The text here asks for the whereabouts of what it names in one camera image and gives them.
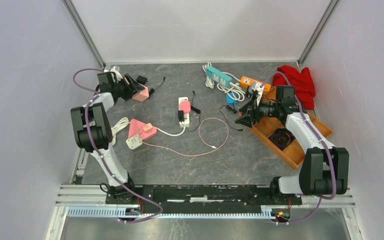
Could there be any teal strip white cord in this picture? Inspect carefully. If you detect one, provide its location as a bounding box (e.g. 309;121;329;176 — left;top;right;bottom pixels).
202;62;247;103

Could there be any red cloth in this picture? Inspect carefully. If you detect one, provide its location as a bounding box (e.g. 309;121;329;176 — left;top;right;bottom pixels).
277;65;316;111

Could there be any small black adapter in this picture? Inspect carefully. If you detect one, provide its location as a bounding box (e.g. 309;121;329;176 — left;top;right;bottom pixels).
136;75;148;85

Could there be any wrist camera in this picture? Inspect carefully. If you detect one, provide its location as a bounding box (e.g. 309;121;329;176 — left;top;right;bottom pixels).
247;83;265;106
109;65;123;82

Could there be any black thin cable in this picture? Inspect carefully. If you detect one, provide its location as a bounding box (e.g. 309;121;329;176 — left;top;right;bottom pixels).
148;76;166;98

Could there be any purple cable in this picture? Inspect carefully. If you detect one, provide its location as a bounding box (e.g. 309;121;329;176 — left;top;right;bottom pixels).
72;68;164;225
261;70;338;226

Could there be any white charger plug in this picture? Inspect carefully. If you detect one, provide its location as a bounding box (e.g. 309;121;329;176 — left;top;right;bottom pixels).
125;134;143;150

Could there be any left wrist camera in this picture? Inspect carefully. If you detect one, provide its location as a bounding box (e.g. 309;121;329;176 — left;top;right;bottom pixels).
109;65;123;82

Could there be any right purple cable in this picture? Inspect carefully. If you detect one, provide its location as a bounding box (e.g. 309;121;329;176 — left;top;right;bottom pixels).
261;70;338;226

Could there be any blue folding extension socket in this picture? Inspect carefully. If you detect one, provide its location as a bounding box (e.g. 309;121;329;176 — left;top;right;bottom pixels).
226;94;238;105

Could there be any orange pink usb charger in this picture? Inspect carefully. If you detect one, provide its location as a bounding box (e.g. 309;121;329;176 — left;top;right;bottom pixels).
141;123;153;132

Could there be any pink folding plug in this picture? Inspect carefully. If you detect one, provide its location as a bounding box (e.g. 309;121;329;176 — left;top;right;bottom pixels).
179;100;191;114

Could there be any black adapter cable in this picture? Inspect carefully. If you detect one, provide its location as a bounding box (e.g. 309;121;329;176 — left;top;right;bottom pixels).
218;105;245;133

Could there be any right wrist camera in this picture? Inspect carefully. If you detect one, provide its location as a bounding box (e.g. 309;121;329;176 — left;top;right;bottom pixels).
247;83;265;106

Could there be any pink plug adapter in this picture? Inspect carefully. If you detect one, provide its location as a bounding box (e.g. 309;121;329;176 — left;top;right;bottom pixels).
132;85;150;102

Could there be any pink thin cable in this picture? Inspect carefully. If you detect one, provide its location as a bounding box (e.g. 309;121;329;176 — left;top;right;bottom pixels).
141;117;230;158

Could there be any orange divided tray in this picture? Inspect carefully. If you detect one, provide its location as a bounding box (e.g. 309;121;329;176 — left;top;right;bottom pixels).
247;87;334;170

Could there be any pink square power strip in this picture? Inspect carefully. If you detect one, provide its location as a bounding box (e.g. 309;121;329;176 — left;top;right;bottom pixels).
128;119;158;141

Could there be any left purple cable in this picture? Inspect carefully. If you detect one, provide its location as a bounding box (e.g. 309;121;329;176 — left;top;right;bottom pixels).
72;68;164;225

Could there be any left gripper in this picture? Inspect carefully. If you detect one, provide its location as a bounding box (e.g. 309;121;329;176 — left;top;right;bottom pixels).
112;73;145;102

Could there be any white usb power strip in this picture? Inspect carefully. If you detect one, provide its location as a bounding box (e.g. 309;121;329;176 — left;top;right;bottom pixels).
177;97;191;128

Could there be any white coiled cord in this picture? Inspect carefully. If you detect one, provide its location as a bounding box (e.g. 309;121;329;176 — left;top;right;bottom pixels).
110;117;187;147

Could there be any orange power strip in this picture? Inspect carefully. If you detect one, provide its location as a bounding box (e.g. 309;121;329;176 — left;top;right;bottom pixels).
239;76;272;93

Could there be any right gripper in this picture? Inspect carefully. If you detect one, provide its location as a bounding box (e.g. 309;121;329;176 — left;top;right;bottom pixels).
234;94;281;129

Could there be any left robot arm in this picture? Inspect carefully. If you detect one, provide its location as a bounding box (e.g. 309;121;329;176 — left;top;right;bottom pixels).
70;69;144;204

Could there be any teal power strip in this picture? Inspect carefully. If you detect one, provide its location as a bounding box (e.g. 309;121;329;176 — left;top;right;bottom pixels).
205;65;232;88

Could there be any black ring object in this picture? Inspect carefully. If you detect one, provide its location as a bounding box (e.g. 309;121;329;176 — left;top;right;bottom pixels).
268;128;295;151

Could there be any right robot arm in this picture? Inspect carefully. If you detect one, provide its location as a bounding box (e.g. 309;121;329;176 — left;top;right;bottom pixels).
235;85;349;204

